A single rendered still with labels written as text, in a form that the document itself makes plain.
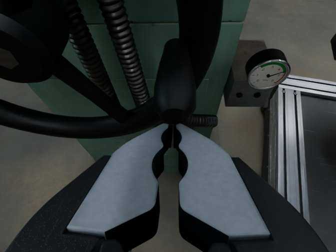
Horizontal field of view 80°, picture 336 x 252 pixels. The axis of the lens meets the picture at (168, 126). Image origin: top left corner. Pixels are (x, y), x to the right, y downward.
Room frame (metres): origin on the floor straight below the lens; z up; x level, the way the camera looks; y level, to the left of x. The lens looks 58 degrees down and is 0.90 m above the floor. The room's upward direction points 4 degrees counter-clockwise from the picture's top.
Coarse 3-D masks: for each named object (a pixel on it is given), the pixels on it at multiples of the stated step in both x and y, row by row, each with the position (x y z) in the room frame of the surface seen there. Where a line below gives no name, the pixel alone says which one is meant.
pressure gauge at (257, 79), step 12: (252, 60) 0.25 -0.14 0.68; (264, 60) 0.23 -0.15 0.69; (276, 60) 0.23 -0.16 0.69; (252, 72) 0.23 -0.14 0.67; (264, 72) 0.23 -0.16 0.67; (276, 72) 0.23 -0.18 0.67; (288, 72) 0.22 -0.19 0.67; (252, 84) 0.23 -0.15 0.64; (264, 84) 0.23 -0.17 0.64; (276, 84) 0.23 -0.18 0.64
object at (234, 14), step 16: (80, 0) 0.32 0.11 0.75; (128, 0) 0.31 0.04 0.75; (144, 0) 0.31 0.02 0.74; (160, 0) 0.31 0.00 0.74; (224, 0) 0.30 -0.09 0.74; (240, 0) 0.30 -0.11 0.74; (96, 16) 0.32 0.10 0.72; (128, 16) 0.31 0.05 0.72; (144, 16) 0.31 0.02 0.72; (160, 16) 0.31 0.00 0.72; (176, 16) 0.30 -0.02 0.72; (224, 16) 0.30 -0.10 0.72; (240, 16) 0.30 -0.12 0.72
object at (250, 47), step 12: (240, 48) 0.35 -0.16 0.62; (252, 48) 0.35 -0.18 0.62; (264, 48) 0.34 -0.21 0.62; (240, 60) 0.31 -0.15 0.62; (240, 72) 0.28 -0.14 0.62; (228, 84) 0.28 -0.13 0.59; (240, 84) 0.26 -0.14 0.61; (228, 96) 0.26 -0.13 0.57; (240, 96) 0.26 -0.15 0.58; (252, 96) 0.26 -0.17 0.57; (264, 96) 0.25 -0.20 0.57
